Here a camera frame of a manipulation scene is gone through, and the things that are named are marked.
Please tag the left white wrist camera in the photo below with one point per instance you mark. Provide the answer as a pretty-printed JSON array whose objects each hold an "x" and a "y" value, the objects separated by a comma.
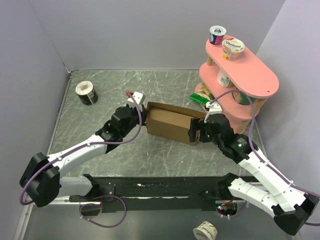
[{"x": 135, "y": 98}]

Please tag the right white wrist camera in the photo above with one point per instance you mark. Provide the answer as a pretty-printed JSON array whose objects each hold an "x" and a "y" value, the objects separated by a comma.
[{"x": 212, "y": 108}]

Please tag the orange Chobani yogurt cup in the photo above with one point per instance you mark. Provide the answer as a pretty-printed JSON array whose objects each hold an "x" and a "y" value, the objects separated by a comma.
[{"x": 231, "y": 48}]

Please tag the green cup middle shelf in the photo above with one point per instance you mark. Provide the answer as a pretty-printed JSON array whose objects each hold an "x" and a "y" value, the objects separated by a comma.
[{"x": 241, "y": 97}]

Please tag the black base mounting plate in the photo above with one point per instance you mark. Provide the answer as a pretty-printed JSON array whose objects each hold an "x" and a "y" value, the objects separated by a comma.
[{"x": 158, "y": 193}]

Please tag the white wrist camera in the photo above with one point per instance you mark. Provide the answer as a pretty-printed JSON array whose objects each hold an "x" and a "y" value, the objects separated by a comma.
[
  {"x": 212, "y": 108},
  {"x": 135, "y": 98}
]

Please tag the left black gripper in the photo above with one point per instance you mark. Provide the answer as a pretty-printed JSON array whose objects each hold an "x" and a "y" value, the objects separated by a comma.
[{"x": 143, "y": 115}]

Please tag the white cup middle shelf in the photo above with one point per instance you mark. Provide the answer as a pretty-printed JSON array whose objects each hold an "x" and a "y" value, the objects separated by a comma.
[{"x": 224, "y": 80}]

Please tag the black-label yogurt cup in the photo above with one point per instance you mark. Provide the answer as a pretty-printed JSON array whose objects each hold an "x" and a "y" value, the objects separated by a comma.
[{"x": 86, "y": 92}]

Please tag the aluminium rail frame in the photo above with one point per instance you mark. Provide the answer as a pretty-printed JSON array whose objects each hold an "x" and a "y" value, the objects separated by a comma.
[{"x": 120, "y": 217}]

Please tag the green chips bag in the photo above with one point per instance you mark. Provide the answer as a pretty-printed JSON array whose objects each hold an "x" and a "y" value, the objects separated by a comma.
[{"x": 202, "y": 96}]

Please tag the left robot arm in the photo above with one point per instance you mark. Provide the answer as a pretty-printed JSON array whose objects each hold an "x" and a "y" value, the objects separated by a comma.
[{"x": 44, "y": 178}]

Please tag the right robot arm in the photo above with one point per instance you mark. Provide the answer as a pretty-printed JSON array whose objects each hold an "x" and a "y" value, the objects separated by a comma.
[{"x": 289, "y": 205}]

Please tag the pink three-tier shelf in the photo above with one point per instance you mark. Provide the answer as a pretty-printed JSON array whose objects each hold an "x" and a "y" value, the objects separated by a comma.
[{"x": 248, "y": 73}]

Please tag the yogurt cup bottom edge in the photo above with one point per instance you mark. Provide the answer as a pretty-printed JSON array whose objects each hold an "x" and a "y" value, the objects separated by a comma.
[{"x": 205, "y": 231}]

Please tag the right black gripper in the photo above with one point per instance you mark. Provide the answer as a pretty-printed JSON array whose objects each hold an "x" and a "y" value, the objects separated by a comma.
[{"x": 197, "y": 124}]

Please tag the brown cardboard box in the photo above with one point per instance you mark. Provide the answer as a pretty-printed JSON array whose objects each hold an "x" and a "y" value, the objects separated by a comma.
[{"x": 171, "y": 122}]

